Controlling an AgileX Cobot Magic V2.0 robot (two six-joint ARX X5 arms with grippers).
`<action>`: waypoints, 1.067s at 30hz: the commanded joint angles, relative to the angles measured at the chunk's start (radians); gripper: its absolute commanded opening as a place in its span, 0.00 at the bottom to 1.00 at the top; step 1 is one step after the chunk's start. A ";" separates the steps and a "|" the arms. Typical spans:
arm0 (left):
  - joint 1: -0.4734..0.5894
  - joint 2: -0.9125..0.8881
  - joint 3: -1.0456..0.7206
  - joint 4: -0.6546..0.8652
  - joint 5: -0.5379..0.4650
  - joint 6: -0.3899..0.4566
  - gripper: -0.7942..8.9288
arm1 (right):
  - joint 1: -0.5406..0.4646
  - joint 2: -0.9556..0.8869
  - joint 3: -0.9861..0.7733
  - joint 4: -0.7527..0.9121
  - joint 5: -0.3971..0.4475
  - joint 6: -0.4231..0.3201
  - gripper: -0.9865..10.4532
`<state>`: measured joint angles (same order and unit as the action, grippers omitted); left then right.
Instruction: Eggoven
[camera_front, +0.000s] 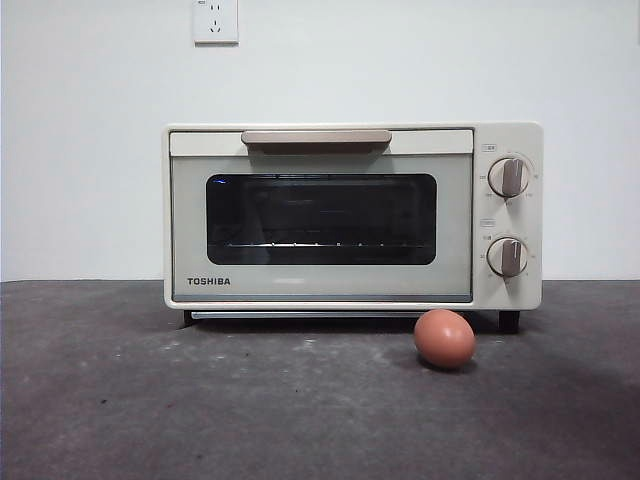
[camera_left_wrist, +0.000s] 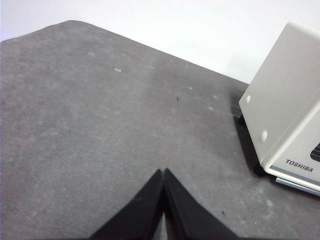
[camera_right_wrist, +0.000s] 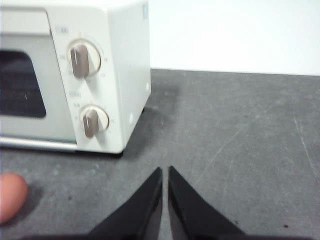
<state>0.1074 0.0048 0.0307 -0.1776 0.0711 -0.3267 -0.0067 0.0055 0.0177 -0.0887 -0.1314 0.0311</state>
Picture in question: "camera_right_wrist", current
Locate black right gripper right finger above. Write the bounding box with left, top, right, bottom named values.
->
left=167, top=166, right=248, bottom=240

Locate brown egg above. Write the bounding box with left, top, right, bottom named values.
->
left=0, top=173, right=28, bottom=225

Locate oven door with beige handle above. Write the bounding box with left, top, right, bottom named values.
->
left=0, top=7, right=78, bottom=153

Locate large beige oven knob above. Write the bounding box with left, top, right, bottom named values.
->
left=66, top=39, right=102, bottom=80

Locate cream white toaster oven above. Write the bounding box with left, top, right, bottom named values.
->
left=0, top=0, right=152, bottom=157

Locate small beige oven knob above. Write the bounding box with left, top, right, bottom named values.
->
left=79, top=104, right=110, bottom=139

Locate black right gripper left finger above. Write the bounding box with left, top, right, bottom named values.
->
left=84, top=166, right=163, bottom=240

